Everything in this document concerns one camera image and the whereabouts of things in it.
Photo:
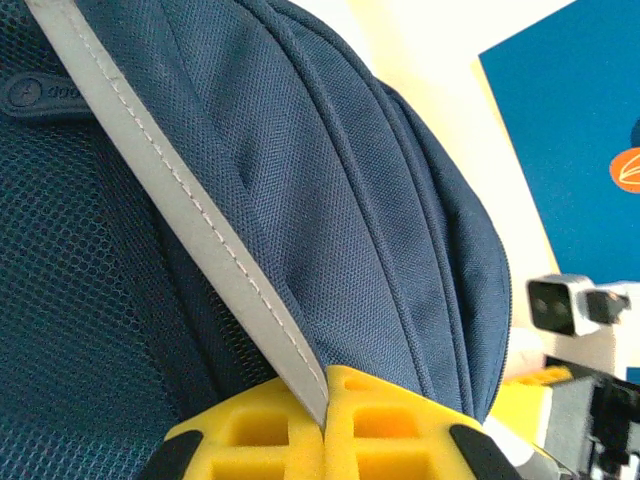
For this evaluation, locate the navy blue student backpack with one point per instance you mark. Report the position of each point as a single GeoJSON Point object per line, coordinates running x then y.
{"type": "Point", "coordinates": [300, 175]}

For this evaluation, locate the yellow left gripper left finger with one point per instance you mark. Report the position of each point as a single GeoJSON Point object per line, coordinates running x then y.
{"type": "Point", "coordinates": [250, 440]}

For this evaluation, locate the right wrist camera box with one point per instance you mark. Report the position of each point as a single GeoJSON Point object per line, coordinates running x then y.
{"type": "Point", "coordinates": [555, 305]}

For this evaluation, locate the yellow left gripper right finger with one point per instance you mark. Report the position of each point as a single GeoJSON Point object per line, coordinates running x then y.
{"type": "Point", "coordinates": [400, 440]}

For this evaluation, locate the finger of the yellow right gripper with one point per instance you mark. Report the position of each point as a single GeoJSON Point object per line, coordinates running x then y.
{"type": "Point", "coordinates": [527, 405]}

